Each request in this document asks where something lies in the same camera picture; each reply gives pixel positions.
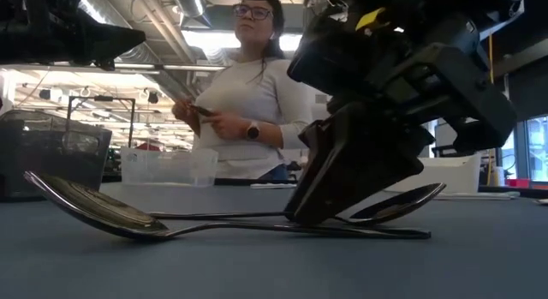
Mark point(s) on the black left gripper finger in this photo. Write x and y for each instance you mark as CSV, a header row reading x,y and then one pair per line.
x,y
115,42

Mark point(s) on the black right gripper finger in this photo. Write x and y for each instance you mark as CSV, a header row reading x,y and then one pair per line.
x,y
319,136
364,162

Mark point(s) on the black metal spoon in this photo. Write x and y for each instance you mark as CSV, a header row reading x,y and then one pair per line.
x,y
94,209
398,205

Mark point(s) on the person's wristwatch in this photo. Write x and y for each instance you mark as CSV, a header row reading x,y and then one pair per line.
x,y
252,131

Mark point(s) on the person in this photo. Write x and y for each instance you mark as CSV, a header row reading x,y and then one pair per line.
x,y
257,97

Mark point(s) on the long ceiling light strip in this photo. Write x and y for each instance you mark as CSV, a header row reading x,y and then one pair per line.
x,y
192,67

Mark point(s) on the yellow vertical pole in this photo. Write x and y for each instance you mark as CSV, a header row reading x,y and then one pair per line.
x,y
490,55

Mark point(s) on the white plastic bin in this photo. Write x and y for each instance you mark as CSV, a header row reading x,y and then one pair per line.
x,y
454,175

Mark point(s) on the person's black phone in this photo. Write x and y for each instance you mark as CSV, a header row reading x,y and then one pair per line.
x,y
201,109

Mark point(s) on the clear plastic bin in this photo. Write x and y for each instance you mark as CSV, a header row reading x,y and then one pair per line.
x,y
171,168

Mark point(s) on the person's eyeglasses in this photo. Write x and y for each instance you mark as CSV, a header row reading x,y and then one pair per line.
x,y
252,11

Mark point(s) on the red box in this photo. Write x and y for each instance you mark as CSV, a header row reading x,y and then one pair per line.
x,y
518,183

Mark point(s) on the silver ventilation duct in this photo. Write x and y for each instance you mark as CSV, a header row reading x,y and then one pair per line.
x,y
188,3

